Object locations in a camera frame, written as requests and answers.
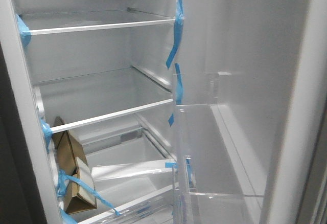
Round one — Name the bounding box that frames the blue tape middle left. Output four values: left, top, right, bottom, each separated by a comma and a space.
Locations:
40, 119, 53, 153

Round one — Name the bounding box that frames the blue tape lower left strip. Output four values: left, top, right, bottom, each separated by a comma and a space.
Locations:
56, 169, 121, 216

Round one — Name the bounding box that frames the blue tape middle right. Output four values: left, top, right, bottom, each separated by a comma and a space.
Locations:
168, 63, 184, 127

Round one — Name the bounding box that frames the blue tape strip upper right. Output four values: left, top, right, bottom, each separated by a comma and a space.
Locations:
166, 0, 184, 69

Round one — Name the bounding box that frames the brown cardboard box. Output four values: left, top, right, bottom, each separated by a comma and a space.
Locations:
52, 130, 97, 214

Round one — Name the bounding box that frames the upper glass fridge shelf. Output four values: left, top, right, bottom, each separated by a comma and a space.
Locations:
21, 8, 175, 35

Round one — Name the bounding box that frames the blue tape strip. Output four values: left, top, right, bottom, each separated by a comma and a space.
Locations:
166, 0, 184, 69
56, 169, 121, 216

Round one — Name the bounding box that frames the clear crisper drawer cover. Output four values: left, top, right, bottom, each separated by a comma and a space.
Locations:
91, 159, 178, 182

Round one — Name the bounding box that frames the middle glass fridge shelf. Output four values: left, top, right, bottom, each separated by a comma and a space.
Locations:
34, 68, 172, 133

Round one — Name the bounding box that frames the blue tape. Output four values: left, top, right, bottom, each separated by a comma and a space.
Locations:
168, 63, 184, 127
40, 119, 53, 153
16, 14, 31, 48

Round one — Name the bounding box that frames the glass fridge shelf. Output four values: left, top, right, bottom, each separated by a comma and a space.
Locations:
21, 8, 175, 35
34, 68, 172, 133

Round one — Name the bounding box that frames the blue tape upper left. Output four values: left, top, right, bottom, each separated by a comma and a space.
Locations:
16, 14, 31, 48

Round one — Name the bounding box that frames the clear door bin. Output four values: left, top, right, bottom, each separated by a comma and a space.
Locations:
174, 104, 263, 223
182, 72, 231, 105

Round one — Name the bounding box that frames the dark grey fridge door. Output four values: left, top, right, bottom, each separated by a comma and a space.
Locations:
176, 0, 326, 223
1, 56, 46, 223

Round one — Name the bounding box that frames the clear lower door bin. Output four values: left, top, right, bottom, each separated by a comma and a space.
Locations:
174, 104, 263, 223

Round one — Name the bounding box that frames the clear upper door bin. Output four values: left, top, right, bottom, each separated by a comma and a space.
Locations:
182, 72, 231, 105

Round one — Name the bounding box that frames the white fridge body interior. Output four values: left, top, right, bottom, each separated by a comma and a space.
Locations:
1, 0, 176, 223

